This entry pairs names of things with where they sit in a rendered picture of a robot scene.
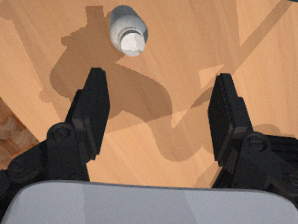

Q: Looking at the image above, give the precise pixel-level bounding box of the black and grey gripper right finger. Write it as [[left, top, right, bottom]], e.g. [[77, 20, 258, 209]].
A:
[[208, 73, 298, 210]]

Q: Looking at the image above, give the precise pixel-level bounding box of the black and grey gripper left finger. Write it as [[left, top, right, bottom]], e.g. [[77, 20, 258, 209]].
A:
[[0, 67, 110, 224]]

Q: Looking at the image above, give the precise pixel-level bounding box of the grey stone-textured bottle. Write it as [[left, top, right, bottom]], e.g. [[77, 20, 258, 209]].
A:
[[110, 5, 148, 56]]

